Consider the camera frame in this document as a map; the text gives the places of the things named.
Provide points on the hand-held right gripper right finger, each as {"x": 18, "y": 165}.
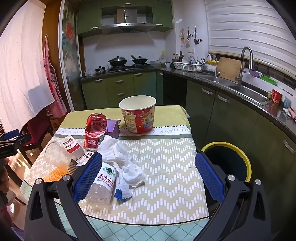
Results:
{"x": 208, "y": 173}

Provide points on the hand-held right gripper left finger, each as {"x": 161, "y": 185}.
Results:
{"x": 89, "y": 176}

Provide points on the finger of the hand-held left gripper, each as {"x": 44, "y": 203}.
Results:
{"x": 19, "y": 139}

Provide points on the clear plastic water bottle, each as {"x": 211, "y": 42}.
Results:
{"x": 103, "y": 185}

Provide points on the small white bottle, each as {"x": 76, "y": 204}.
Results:
{"x": 84, "y": 158}

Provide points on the foil tray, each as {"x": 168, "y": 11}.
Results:
{"x": 72, "y": 165}

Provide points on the yellow rimmed trash bin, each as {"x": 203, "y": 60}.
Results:
{"x": 226, "y": 160}

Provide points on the orange mesh mat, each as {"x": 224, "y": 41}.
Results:
{"x": 55, "y": 174}

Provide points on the white red small box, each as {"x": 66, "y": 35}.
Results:
{"x": 71, "y": 144}

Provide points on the white tissue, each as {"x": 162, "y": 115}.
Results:
{"x": 122, "y": 160}

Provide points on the clear plastic cup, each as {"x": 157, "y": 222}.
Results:
{"x": 55, "y": 155}

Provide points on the red soda can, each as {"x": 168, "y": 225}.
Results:
{"x": 93, "y": 132}

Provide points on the purple carton box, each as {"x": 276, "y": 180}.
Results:
{"x": 113, "y": 129}

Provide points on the red printed paper bucket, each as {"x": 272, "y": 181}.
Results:
{"x": 138, "y": 113}

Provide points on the person's left hand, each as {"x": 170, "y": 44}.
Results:
{"x": 4, "y": 180}

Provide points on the dark wooden chair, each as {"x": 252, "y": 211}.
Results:
{"x": 34, "y": 136}

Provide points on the blue white wrapper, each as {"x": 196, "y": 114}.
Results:
{"x": 120, "y": 196}

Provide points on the chevron patterned tablecloth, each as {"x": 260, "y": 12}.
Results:
{"x": 161, "y": 162}

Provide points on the red checked apron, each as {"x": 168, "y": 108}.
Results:
{"x": 53, "y": 88}

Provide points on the teal checked cloth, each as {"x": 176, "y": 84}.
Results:
{"x": 138, "y": 231}

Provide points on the steel sink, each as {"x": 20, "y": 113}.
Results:
{"x": 247, "y": 92}

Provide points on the crumpled rag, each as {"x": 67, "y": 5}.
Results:
{"x": 290, "y": 112}

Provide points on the dark stone countertop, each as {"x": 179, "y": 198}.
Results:
{"x": 185, "y": 72}

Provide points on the red instant noodle cup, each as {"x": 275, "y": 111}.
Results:
{"x": 276, "y": 95}

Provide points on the small steel pot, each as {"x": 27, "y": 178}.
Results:
{"x": 100, "y": 70}

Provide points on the small steel faucet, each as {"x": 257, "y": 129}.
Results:
{"x": 215, "y": 67}

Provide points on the wooden cutting board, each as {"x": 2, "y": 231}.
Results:
{"x": 230, "y": 67}

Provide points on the floral glass door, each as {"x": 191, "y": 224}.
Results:
{"x": 69, "y": 41}

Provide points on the purple plastic tray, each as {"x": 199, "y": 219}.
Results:
{"x": 252, "y": 72}

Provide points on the steel dish rack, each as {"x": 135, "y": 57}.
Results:
{"x": 187, "y": 65}

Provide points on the yellow sink basket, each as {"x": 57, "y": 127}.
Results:
{"x": 212, "y": 62}

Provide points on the green plastic tray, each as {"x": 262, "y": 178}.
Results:
{"x": 268, "y": 79}

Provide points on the gas stove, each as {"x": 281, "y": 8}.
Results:
{"x": 129, "y": 68}

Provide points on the tall steel faucet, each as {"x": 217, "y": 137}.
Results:
{"x": 245, "y": 62}

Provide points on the black lidded wok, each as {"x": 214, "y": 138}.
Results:
{"x": 118, "y": 61}

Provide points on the dark sauce bottles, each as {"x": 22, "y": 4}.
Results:
{"x": 180, "y": 56}

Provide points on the yellow oil bottle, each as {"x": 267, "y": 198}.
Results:
{"x": 163, "y": 58}

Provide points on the hanging kitchen utensil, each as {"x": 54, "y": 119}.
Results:
{"x": 186, "y": 39}
{"x": 195, "y": 38}

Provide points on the green upper cabinets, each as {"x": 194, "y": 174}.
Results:
{"x": 87, "y": 18}

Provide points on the white window blinds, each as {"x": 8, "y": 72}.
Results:
{"x": 242, "y": 30}

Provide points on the steel range hood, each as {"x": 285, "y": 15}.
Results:
{"x": 128, "y": 26}

